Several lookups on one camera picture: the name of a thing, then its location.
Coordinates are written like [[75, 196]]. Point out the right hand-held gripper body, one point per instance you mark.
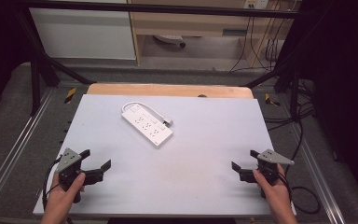
[[272, 161]]

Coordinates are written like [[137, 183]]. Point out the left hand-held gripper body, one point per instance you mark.
[[69, 161]]

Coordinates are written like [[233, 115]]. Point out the white power strip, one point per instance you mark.
[[147, 126]]

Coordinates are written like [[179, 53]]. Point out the person's right hand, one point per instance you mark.
[[273, 194]]

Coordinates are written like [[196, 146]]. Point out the person's left hand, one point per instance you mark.
[[62, 199]]

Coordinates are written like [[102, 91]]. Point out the black metal stand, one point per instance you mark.
[[293, 90], [48, 62]]

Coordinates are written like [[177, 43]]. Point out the dark curtain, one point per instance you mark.
[[345, 93], [0, 46]]

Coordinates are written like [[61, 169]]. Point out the wooden table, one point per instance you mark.
[[167, 90]]

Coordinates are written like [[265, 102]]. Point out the white cabinet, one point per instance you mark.
[[82, 34]]

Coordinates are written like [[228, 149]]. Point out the wooden desk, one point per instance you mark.
[[192, 27]]

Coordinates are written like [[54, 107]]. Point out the white curved object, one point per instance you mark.
[[169, 38]]

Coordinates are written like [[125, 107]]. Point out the aluminium floor rail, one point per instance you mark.
[[12, 152], [317, 174]]

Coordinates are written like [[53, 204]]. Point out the white wall socket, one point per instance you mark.
[[255, 3]]

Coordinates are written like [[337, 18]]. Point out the black metal frame bar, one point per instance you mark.
[[167, 8]]

